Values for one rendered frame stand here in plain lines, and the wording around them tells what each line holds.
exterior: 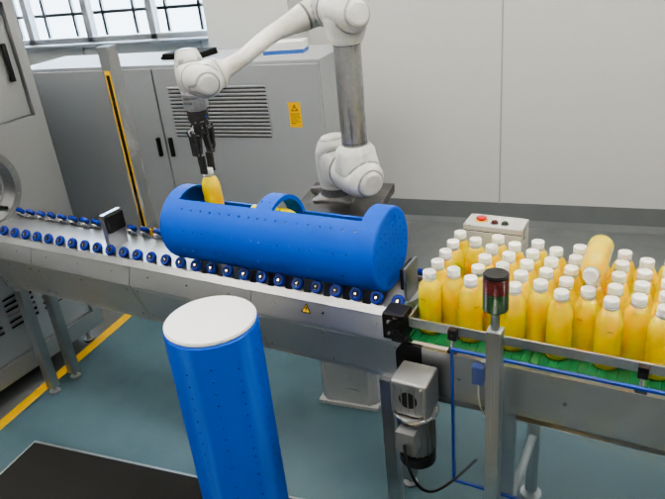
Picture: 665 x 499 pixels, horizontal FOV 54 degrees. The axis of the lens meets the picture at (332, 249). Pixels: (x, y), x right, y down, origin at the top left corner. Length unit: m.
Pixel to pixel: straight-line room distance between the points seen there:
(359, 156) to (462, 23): 2.37
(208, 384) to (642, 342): 1.19
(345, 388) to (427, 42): 2.59
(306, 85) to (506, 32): 1.57
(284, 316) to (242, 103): 1.85
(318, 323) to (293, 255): 0.26
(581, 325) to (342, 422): 1.51
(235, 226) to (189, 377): 0.58
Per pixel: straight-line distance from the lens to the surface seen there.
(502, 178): 4.91
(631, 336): 1.90
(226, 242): 2.29
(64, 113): 4.65
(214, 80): 2.17
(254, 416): 2.04
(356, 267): 2.03
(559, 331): 1.88
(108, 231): 2.85
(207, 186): 2.47
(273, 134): 3.84
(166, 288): 2.61
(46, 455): 3.15
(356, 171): 2.45
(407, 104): 4.87
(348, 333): 2.19
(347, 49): 2.38
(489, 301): 1.61
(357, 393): 3.13
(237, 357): 1.90
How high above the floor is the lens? 2.01
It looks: 25 degrees down
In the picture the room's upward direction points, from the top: 6 degrees counter-clockwise
